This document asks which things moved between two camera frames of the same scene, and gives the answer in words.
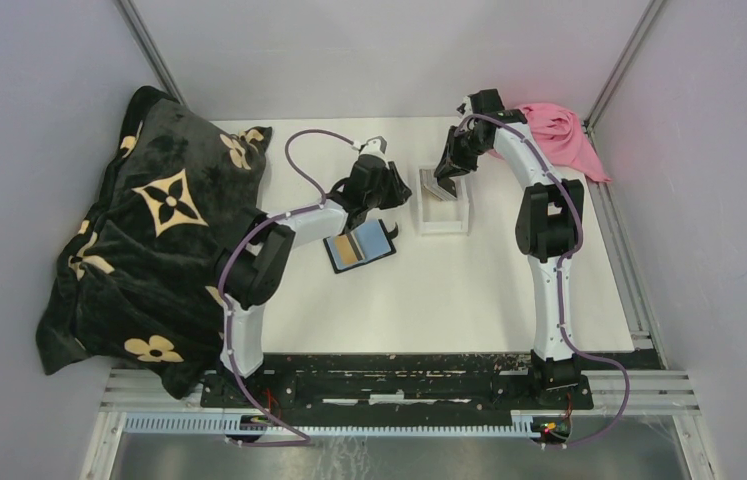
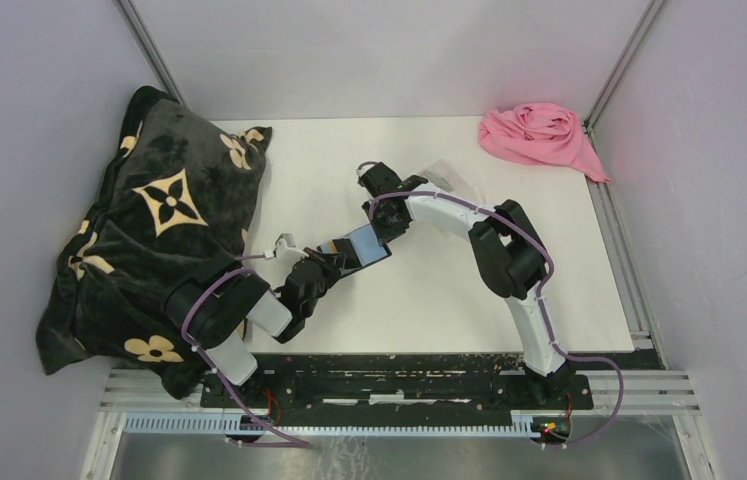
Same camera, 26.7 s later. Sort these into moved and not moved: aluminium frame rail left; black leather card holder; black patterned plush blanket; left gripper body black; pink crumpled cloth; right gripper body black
Moved: right gripper body black; left gripper body black
Not moved: pink crumpled cloth; black leather card holder; black patterned plush blanket; aluminium frame rail left
